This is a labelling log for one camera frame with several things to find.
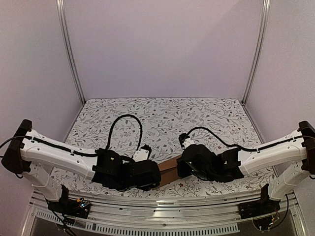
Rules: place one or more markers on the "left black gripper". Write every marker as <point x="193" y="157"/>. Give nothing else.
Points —
<point x="146" y="189"/>

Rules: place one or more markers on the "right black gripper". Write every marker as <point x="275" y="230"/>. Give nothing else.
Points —
<point x="182" y="169"/>

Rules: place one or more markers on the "brown cardboard paper box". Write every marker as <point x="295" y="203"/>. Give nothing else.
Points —
<point x="168" y="171"/>

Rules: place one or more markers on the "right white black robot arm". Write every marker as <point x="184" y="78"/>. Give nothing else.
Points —
<point x="237" y="162"/>

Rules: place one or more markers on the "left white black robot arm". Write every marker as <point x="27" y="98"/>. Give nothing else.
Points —
<point x="27" y="151"/>

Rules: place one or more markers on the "floral patterned table mat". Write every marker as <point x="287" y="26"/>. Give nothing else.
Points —
<point x="124" y="122"/>

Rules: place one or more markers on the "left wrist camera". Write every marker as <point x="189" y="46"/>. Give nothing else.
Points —
<point x="143" y="153"/>

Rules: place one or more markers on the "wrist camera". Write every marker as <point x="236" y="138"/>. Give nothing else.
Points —
<point x="143" y="153"/>
<point x="185" y="141"/>

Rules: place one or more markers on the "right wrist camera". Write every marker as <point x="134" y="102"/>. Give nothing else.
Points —
<point x="185" y="141"/>

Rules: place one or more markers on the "aluminium front rail frame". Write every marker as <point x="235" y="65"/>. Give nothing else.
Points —
<point x="200" y="216"/>

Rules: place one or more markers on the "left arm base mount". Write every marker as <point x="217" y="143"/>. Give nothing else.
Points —
<point x="77" y="208"/>

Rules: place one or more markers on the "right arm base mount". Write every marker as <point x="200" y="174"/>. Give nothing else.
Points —
<point x="258" y="207"/>

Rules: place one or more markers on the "right aluminium corner post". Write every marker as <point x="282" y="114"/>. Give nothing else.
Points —
<point x="258" y="50"/>

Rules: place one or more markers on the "aluminium corner post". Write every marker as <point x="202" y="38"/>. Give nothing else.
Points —
<point x="258" y="50"/>
<point x="68" y="49"/>

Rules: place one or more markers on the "left aluminium corner post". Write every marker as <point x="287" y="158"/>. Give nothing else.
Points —
<point x="68" y="49"/>

